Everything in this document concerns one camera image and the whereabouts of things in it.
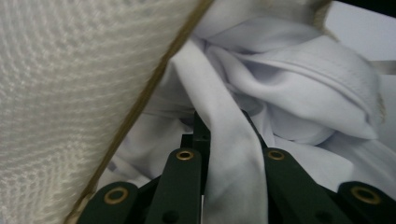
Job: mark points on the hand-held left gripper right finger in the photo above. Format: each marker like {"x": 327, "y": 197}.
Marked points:
{"x": 260, "y": 140}

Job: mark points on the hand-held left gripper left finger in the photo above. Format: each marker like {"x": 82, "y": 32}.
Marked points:
{"x": 200, "y": 137}

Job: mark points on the white shirt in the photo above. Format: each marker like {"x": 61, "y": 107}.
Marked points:
{"x": 280, "y": 93}

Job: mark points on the cream mesh laundry bag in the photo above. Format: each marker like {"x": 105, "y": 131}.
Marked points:
{"x": 62, "y": 93}

